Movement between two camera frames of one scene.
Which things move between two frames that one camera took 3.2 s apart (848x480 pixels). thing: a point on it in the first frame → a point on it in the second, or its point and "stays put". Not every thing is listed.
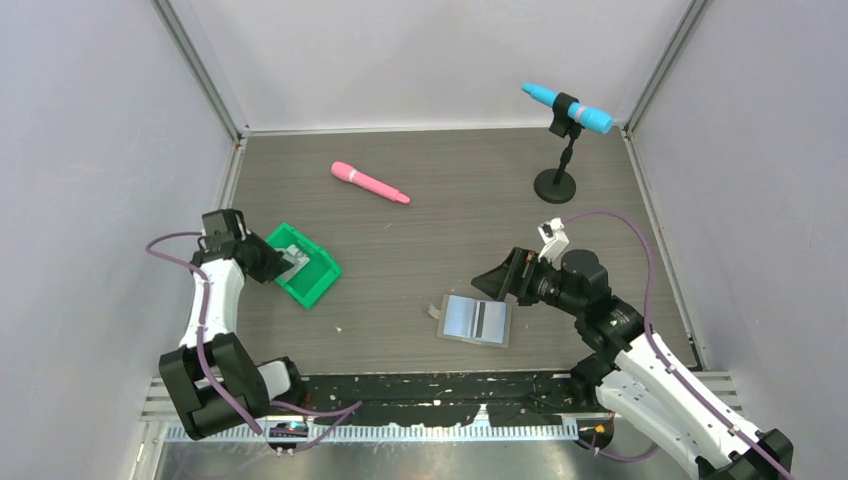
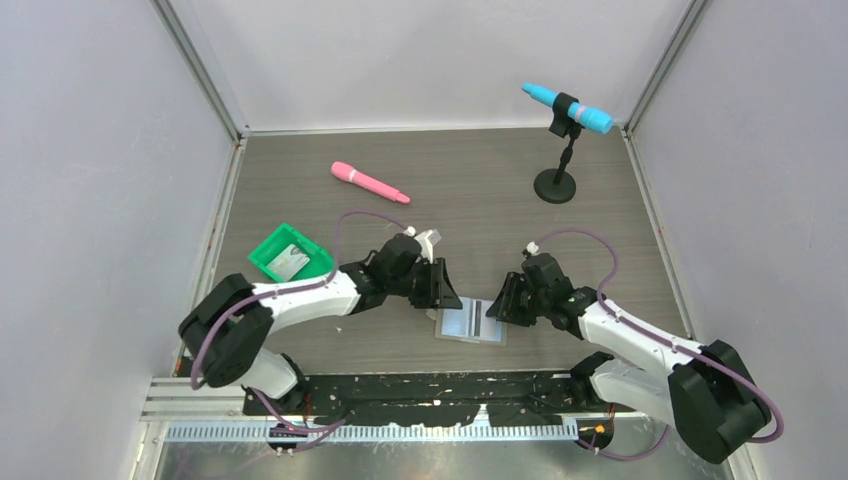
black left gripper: x=274 y=265 → x=439 y=293
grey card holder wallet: x=477 y=320 stays put
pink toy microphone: x=347 y=173 stays put
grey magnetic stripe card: x=489 y=321 stays put
